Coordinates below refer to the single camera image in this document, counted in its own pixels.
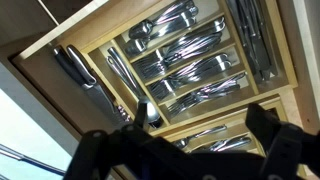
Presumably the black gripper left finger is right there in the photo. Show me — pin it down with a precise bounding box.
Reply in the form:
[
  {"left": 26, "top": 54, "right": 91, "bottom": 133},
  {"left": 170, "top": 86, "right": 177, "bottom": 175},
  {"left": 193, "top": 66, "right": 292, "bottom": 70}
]
[{"left": 63, "top": 102, "right": 147, "bottom": 180}]

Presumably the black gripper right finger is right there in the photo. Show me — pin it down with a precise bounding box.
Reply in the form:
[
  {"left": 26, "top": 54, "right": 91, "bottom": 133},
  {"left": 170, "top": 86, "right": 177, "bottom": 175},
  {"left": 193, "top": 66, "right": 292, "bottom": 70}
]
[{"left": 245, "top": 103, "right": 320, "bottom": 180}]

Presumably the wooden kitchen drawer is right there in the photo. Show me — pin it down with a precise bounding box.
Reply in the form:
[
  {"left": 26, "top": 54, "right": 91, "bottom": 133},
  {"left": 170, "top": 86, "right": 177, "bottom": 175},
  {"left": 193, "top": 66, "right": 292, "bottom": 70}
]
[{"left": 13, "top": 0, "right": 319, "bottom": 180}]

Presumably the steel cutlery small tray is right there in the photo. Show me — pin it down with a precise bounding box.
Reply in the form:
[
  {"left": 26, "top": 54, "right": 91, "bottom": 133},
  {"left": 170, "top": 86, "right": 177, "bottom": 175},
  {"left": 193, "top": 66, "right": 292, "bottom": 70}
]
[{"left": 195, "top": 136, "right": 252, "bottom": 152}]

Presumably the small wooden cutlery tray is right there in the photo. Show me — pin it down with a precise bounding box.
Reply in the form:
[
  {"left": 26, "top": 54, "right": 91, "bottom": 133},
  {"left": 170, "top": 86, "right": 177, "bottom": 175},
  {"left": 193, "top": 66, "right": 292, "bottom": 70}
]
[{"left": 149, "top": 94, "right": 286, "bottom": 156}]

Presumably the long steel serving spoon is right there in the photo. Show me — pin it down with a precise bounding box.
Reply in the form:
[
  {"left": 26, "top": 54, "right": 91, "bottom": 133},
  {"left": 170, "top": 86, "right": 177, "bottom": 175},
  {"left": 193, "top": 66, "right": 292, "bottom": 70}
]
[{"left": 106, "top": 47, "right": 162, "bottom": 129}]

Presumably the steel forks slot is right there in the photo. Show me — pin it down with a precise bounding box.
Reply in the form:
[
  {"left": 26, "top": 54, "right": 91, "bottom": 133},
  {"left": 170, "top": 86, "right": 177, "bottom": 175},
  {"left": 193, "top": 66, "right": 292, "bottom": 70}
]
[
  {"left": 168, "top": 73, "right": 245, "bottom": 117},
  {"left": 148, "top": 53, "right": 232, "bottom": 100},
  {"left": 133, "top": 17, "right": 226, "bottom": 79}
]

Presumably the steel spoon small tray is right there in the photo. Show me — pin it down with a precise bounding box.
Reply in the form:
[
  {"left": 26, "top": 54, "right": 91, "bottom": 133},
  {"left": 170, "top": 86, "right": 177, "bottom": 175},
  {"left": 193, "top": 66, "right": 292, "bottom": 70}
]
[{"left": 173, "top": 125, "right": 227, "bottom": 149}]

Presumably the large wooden cutlery tray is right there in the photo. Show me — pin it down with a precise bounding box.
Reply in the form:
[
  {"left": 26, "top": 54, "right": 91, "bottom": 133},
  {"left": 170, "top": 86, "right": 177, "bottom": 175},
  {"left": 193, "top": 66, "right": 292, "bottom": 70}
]
[{"left": 80, "top": 0, "right": 297, "bottom": 135}]

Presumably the dark table knives bundle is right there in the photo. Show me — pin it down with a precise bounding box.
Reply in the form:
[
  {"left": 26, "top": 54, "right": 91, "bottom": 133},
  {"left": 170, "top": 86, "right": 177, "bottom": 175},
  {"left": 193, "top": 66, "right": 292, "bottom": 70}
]
[{"left": 227, "top": 0, "right": 278, "bottom": 84}]

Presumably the steel spoons top slot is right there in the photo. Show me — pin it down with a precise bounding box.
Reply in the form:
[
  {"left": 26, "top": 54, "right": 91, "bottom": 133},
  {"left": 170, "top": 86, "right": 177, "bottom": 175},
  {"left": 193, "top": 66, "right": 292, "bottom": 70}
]
[{"left": 124, "top": 0, "right": 199, "bottom": 57}]

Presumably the steel handled kitchen knife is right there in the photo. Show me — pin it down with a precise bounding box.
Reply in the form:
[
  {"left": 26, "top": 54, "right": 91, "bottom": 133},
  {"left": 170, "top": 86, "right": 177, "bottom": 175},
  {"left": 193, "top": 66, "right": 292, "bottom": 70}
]
[{"left": 67, "top": 45, "right": 130, "bottom": 124}]

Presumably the black handled chef knife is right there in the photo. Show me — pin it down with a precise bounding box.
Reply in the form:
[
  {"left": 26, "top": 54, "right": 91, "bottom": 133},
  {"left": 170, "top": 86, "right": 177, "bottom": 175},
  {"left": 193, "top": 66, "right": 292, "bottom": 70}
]
[{"left": 53, "top": 46, "right": 131, "bottom": 124}]

